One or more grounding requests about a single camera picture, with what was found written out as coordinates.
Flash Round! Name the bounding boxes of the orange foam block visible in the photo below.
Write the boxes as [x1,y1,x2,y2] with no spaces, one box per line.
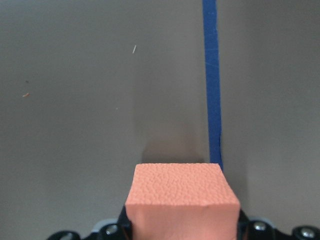
[125,163,241,240]

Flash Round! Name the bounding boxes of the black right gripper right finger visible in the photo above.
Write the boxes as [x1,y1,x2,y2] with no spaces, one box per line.
[236,209,249,240]

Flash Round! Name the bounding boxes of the blue tape grid lines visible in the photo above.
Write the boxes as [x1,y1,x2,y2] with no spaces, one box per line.
[202,0,224,169]

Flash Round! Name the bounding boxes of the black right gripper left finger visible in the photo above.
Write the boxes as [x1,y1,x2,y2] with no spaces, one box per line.
[117,206,133,240]

